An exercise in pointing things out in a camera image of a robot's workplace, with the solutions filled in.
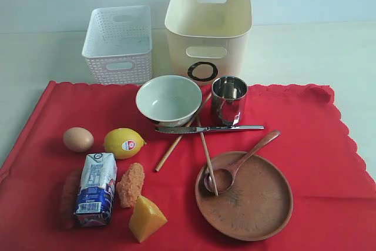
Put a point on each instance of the yellow lemon with sticker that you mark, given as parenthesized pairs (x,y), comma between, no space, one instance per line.
(123,143)

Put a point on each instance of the brown egg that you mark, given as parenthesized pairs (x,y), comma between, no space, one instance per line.
(78,139)

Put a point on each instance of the yellow cheese wedge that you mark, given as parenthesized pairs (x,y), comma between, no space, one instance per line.
(146,219)

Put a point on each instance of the blue white milk carton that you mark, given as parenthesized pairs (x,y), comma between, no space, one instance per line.
(94,202)

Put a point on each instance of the red sausage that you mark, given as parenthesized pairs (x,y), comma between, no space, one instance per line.
(68,199)

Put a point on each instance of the pale green ceramic bowl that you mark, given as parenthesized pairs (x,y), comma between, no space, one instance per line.
(169,100)

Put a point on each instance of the silver table knife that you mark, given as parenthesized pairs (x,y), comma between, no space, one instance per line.
(199,129)

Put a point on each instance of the right wooden chopstick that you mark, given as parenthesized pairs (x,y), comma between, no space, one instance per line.
(205,151)

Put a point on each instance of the wooden chopstick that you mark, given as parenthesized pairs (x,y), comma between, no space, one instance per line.
(205,151)
(177,140)

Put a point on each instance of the left wooden chopstick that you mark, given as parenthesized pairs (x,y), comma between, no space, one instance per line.
(177,140)

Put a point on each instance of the stainless steel cup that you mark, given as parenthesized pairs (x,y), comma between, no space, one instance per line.
(228,99)

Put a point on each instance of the wooden spoon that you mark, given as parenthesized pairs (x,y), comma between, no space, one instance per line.
(225,170)

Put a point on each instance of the cream plastic bin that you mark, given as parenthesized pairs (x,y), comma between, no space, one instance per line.
(207,38)

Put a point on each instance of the white perforated plastic basket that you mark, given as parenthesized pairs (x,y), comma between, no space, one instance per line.
(118,45)

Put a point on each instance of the breaded fried chicken piece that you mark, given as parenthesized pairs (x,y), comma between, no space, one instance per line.
(130,186)

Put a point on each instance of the red scalloped tablecloth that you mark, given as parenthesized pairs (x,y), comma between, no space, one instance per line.
(334,196)

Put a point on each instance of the round wooden plate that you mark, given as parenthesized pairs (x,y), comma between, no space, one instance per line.
(256,207)

